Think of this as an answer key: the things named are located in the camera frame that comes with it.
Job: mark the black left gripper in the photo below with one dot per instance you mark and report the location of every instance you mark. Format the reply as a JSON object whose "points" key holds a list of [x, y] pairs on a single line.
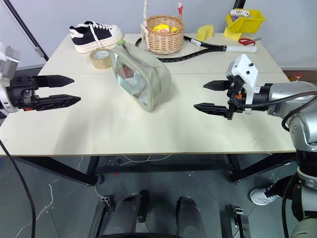
{"points": [[19, 93]]}

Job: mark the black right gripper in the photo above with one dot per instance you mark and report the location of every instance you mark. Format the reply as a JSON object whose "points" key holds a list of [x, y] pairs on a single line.
{"points": [[234, 91]]}

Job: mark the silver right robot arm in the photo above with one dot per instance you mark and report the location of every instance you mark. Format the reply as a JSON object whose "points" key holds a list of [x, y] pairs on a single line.
{"points": [[297, 119]]}

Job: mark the clear green toiletry bag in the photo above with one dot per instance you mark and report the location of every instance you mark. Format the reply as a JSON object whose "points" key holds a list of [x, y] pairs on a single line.
{"points": [[138, 74]]}

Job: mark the yellow plastic bin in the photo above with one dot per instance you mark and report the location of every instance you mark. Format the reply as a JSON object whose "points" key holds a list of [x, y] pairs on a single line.
{"points": [[244, 23]]}

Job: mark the black tennis racket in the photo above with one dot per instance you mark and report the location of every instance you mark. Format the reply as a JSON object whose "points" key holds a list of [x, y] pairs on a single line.
{"points": [[198, 47]]}

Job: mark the brown packing tape roll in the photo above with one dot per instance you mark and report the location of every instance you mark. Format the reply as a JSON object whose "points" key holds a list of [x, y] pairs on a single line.
{"points": [[99, 59]]}

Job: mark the yellow sponge piece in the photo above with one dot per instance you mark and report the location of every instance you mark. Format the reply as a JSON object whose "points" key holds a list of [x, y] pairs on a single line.
{"points": [[205, 31]]}

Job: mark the black and white sneaker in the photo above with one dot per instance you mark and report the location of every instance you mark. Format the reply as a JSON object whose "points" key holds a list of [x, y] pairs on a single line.
{"points": [[94, 36]]}

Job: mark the black diagonal pole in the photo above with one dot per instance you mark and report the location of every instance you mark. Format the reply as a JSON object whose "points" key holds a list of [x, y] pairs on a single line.
{"points": [[27, 27]]}

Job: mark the woven wicker basket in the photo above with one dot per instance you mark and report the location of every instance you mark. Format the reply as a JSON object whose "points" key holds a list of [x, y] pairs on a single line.
{"points": [[165, 32]]}

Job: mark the yellow toy in basket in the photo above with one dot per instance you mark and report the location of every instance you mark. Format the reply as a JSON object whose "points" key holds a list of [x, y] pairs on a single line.
{"points": [[162, 27]]}

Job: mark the white remote control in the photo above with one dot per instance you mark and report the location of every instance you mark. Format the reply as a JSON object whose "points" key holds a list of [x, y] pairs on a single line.
{"points": [[239, 12]]}

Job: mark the white shoe of bystander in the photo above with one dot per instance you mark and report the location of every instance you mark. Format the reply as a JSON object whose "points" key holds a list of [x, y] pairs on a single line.
{"points": [[263, 196]]}

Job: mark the dark rounded robot right foot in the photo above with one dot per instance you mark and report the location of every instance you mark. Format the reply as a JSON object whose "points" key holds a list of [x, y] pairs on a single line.
{"points": [[189, 215]]}

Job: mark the dark rounded robot foot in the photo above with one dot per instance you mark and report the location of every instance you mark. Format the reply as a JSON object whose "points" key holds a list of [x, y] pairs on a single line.
{"points": [[189, 215], [128, 213]]}

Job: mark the dark rounded robot left foot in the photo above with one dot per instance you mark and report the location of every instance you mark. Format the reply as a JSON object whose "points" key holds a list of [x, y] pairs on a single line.
{"points": [[128, 213]]}

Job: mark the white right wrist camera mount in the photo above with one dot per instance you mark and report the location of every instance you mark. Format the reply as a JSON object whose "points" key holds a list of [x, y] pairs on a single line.
{"points": [[244, 72]]}

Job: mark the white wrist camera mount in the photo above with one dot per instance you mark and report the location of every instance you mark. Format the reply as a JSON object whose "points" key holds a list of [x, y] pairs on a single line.
{"points": [[8, 62], [244, 72]]}

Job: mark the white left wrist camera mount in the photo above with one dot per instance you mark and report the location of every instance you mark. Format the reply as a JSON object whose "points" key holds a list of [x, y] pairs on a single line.
{"points": [[8, 62]]}

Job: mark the black metal table frame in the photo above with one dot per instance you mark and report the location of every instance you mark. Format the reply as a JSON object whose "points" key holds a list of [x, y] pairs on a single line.
{"points": [[163, 167]]}

